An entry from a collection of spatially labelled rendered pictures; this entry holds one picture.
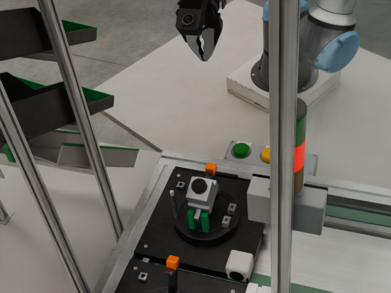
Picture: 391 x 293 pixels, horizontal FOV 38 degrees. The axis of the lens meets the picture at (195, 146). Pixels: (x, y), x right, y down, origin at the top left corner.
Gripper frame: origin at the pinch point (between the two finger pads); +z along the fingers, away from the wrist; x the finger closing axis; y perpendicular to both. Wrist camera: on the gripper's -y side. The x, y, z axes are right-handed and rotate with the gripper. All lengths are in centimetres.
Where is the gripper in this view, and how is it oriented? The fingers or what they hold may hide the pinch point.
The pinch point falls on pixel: (202, 57)
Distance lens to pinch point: 117.8
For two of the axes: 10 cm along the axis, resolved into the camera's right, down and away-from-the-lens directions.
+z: 1.0, 7.1, 7.0
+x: -9.4, -1.6, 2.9
